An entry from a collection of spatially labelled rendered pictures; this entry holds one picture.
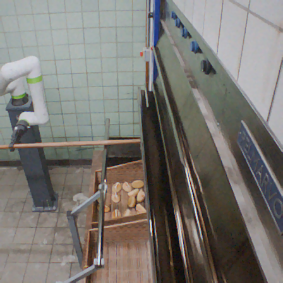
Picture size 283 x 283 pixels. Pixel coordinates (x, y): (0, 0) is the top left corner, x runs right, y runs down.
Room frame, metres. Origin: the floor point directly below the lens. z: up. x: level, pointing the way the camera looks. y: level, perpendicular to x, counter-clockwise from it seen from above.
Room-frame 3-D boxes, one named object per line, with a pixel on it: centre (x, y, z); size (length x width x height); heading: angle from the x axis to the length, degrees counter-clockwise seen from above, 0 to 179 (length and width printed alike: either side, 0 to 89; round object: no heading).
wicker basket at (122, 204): (1.59, 0.13, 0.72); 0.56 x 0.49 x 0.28; 4
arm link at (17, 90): (2.15, 1.04, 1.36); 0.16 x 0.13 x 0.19; 138
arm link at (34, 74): (1.93, 0.78, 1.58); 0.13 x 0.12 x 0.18; 138
